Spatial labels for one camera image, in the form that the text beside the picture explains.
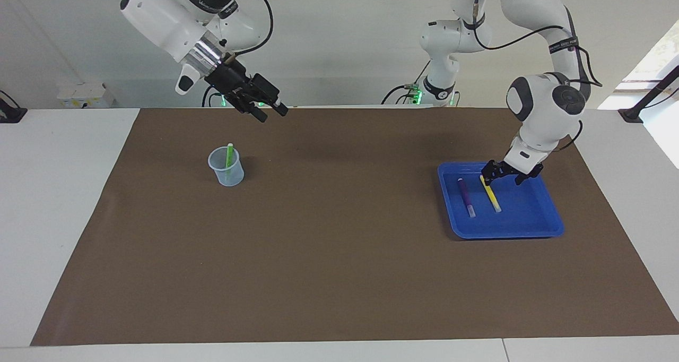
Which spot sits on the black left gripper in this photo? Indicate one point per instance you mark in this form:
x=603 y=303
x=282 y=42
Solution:
x=509 y=169

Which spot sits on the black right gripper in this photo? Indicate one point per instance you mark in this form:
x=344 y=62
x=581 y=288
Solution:
x=231 y=83

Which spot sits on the yellow marker pen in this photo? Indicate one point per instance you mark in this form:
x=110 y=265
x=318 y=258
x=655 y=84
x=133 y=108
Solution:
x=493 y=200

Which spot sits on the purple marker pen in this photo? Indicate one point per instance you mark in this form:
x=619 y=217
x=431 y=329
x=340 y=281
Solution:
x=466 y=195

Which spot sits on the green marker pen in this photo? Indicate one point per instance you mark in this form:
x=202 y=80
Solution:
x=229 y=160

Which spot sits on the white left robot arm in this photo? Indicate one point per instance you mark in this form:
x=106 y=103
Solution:
x=530 y=1

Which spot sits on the blue plastic tray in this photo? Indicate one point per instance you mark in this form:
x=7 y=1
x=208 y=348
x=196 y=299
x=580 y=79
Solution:
x=509 y=226

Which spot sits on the translucent plastic cup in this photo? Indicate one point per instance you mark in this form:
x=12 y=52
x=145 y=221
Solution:
x=220 y=173

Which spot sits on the black clamp stand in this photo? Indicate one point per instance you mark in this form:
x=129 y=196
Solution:
x=650 y=94

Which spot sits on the brown table mat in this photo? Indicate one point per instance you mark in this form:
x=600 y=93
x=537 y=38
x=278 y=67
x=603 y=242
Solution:
x=339 y=245

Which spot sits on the white box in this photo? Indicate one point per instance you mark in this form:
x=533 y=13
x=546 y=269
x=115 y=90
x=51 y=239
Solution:
x=85 y=94

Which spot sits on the black table-edge device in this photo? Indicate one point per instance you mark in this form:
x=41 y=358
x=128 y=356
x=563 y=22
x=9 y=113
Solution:
x=10 y=115

